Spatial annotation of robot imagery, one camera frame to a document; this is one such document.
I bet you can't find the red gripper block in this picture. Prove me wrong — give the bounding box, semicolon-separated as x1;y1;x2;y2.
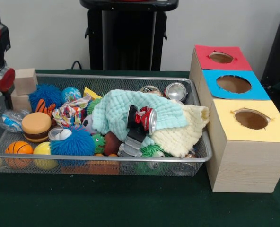
0;67;16;111

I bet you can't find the clear crinkled plastic packet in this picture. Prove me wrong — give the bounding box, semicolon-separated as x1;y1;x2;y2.
0;109;30;133

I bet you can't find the blue fuzzy monster toy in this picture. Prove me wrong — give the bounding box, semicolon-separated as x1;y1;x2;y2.
50;129;96;157

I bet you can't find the mint green waffle cloth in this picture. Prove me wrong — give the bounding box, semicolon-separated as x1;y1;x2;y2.
92;89;188;135

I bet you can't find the crushed red drink can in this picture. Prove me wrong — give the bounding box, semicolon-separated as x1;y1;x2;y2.
127;105;158;136

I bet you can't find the cream yellow waffle cloth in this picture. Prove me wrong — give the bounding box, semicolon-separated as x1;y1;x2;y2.
151;104;210;158

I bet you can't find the wooden box with three holes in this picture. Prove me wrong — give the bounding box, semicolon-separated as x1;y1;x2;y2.
189;44;280;193

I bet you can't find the plain wooden cube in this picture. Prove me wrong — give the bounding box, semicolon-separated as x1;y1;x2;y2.
13;68;38;96

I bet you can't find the blue spiky ball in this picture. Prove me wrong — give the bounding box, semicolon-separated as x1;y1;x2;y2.
28;84;63;109

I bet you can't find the toy hamburger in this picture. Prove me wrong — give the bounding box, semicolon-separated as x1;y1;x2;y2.
21;112;53;143

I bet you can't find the orange toy basketball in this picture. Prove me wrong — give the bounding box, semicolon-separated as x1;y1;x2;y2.
4;141;34;169

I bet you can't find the dark green tablecloth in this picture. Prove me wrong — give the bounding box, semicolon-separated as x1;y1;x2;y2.
0;68;280;227

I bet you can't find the black upright panel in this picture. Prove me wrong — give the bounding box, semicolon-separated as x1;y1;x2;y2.
260;3;280;83

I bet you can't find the shallow wire mesh bin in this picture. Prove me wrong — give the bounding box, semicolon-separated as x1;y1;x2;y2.
0;73;213;177

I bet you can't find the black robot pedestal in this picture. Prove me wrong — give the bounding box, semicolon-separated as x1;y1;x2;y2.
79;0;180;71

